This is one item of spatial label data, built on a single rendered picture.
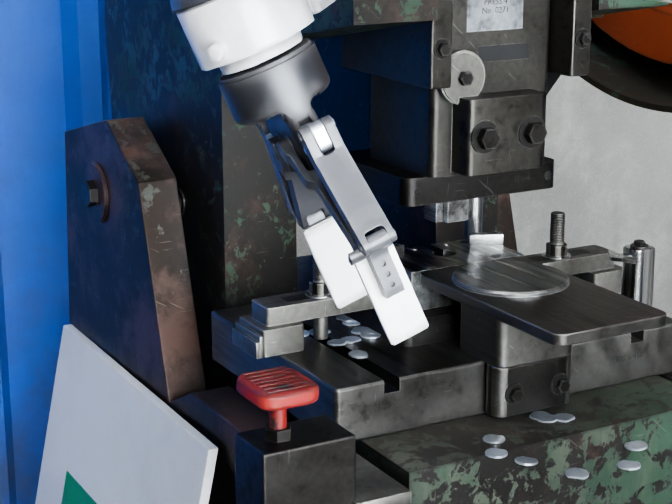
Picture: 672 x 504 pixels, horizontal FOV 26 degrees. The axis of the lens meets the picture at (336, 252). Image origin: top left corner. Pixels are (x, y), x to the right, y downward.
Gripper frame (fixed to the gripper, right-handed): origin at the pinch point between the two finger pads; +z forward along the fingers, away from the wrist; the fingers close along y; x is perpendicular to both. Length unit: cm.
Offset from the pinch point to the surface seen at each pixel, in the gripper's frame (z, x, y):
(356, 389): 17.6, 1.4, -32.8
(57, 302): 24, -21, -161
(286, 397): 9.7, -6.9, -18.1
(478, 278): 15.3, 19.2, -38.8
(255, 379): 8.2, -8.3, -22.1
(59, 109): -8, -5, -158
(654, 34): 5, 58, -60
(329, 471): 18.7, -6.0, -20.4
